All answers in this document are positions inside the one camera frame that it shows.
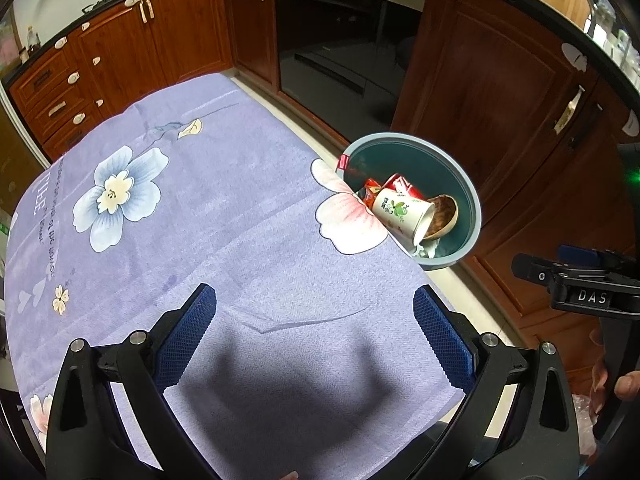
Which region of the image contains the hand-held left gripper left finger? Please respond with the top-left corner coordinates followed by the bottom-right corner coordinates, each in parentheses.
top-left (45, 283), bottom-right (221, 480)

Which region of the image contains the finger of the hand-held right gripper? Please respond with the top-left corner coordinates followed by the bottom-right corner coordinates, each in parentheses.
top-left (512, 254), bottom-right (613, 286)
top-left (557, 246), bottom-right (623, 267)

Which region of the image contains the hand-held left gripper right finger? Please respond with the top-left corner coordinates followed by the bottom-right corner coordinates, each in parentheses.
top-left (400, 285), bottom-right (581, 480)

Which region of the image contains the white tissue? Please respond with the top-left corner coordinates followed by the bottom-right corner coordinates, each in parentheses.
top-left (410, 238), bottom-right (441, 259)

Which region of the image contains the brown coconut shell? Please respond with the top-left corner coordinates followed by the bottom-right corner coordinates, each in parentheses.
top-left (422, 194), bottom-right (460, 241)

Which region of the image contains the teal round bin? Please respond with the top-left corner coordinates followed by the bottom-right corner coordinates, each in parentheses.
top-left (341, 132), bottom-right (483, 272)

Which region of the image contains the white green print paper cup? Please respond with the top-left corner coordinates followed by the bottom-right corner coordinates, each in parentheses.
top-left (372, 187), bottom-right (437, 243)

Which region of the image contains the red soda can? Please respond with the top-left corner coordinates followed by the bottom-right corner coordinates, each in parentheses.
top-left (382, 173), bottom-right (426, 201)

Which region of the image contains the red yellow plastic bag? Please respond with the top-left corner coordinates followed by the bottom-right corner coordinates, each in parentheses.
top-left (357, 178), bottom-right (386, 208)

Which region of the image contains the person's right hand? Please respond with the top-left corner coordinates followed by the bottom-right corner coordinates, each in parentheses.
top-left (589, 327), bottom-right (640, 403)

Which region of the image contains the crumpled clear plastic sheet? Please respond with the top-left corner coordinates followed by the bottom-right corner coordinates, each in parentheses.
top-left (572, 394), bottom-right (608, 456)

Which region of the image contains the purple floral tablecloth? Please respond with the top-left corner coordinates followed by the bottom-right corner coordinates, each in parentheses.
top-left (0, 72), bottom-right (463, 480)

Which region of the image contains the large wooden cabinet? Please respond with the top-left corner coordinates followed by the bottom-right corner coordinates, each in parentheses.
top-left (390, 0), bottom-right (640, 391)

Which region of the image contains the black countertop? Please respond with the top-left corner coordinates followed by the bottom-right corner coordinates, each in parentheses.
top-left (0, 0), bottom-right (640, 96)

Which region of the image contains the wooden drawer unit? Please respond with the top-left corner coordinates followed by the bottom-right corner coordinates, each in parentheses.
top-left (7, 27), bottom-right (108, 161)

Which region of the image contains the black built-in oven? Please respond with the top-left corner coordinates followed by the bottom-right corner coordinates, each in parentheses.
top-left (272, 0), bottom-right (431, 136)

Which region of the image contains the wooden double door cabinet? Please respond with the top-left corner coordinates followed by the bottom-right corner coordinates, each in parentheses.
top-left (75, 0), bottom-right (236, 121)

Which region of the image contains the narrow wooden corner cabinet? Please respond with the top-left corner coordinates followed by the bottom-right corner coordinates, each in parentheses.
top-left (220, 0), bottom-right (281, 93)

